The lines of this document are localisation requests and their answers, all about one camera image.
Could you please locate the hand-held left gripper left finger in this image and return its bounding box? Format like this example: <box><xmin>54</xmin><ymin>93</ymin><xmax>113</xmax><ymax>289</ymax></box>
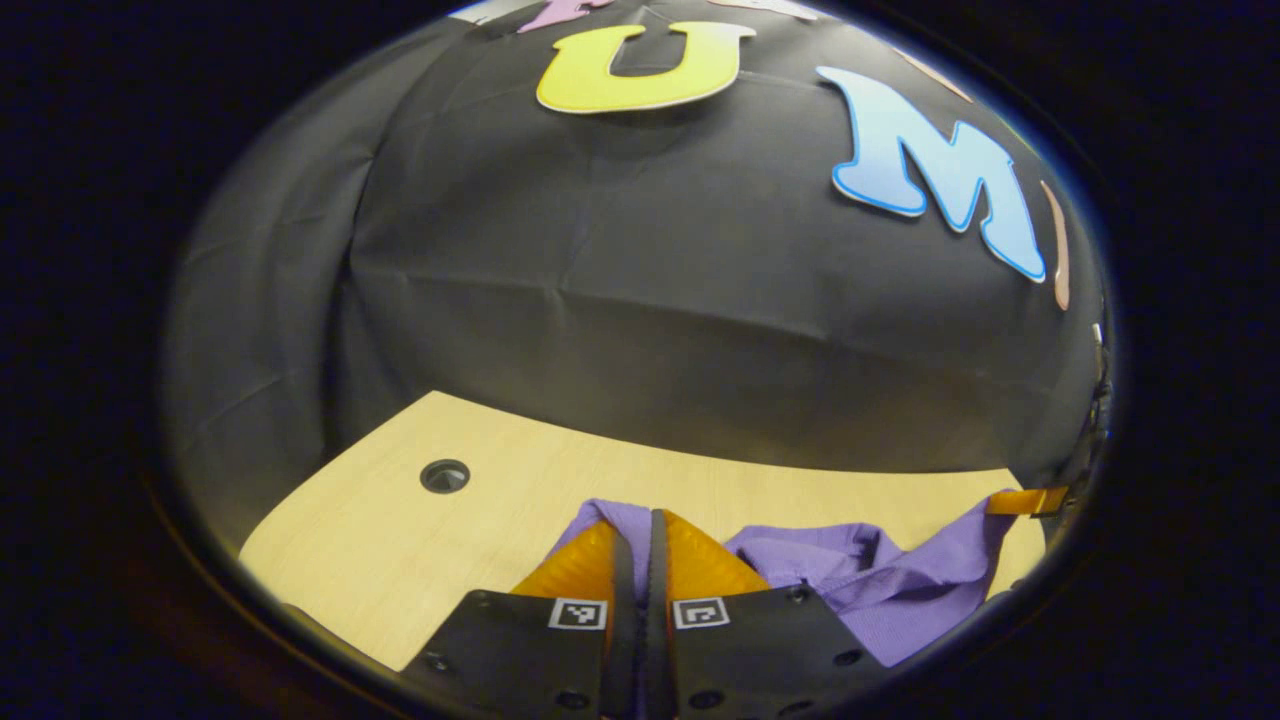
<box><xmin>398</xmin><ymin>518</ymin><xmax>643</xmax><ymax>720</ymax></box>

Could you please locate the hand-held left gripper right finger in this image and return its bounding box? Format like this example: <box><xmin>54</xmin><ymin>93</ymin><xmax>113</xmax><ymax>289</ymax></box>
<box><xmin>645</xmin><ymin>508</ymin><xmax>893</xmax><ymax>720</ymax></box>

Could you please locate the purple button-up garment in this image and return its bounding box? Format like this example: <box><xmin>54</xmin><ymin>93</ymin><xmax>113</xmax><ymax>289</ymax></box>
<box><xmin>548</xmin><ymin>495</ymin><xmax>1021</xmax><ymax>669</ymax></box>

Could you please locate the black backdrop cloth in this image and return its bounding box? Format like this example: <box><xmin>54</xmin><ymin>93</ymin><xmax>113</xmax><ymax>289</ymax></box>
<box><xmin>160</xmin><ymin>0</ymin><xmax>1113</xmax><ymax>551</ymax></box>

